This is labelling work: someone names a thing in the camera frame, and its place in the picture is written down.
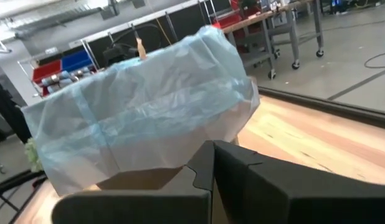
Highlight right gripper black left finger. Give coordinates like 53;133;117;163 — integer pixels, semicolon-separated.
51;139;215;224

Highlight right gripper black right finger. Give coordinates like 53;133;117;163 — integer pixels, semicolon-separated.
213;139;385;224

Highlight blue storage bin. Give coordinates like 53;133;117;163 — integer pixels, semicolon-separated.
60;49;94;73

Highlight blue plastic bin liner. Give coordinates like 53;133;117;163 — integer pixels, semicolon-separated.
20;24;262;197

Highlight red storage bin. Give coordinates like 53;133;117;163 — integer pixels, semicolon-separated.
211;12;265;35
31;59;63;85

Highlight black partition panel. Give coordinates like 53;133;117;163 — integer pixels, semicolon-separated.
86;0;240;69

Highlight green plant in white pot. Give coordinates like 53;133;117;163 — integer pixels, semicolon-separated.
23;137;44;173

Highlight wooden workbench grey legs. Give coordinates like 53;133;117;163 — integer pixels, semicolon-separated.
222;0;325;80

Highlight silver wire shelf rack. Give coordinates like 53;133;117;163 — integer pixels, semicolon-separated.
17;37;102;99

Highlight black arm cable arc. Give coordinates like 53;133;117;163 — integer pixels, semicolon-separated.
110;23;164;46

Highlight yellow cable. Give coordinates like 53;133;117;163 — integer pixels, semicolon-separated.
154;17;174;47

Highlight black aluminium table frame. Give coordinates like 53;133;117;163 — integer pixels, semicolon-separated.
0;74;385;200

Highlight black floor cable loop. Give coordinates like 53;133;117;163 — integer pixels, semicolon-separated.
363;50;385;70

